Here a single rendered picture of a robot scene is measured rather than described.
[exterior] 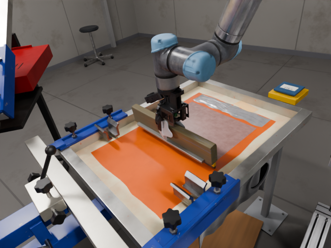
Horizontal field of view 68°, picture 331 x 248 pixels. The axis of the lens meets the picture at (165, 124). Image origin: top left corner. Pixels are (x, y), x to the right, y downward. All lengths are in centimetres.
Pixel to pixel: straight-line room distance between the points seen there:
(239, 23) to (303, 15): 380
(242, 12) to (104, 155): 65
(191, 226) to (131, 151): 41
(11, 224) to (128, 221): 28
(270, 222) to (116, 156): 126
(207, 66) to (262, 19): 404
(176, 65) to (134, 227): 42
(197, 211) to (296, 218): 136
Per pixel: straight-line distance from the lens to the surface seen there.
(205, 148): 76
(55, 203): 67
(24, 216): 74
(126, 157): 90
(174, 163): 84
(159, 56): 69
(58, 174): 80
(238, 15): 66
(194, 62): 61
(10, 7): 140
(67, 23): 530
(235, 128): 99
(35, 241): 84
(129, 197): 77
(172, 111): 77
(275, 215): 193
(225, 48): 71
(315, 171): 232
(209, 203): 67
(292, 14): 449
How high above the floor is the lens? 153
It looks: 34 degrees down
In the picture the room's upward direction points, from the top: 7 degrees counter-clockwise
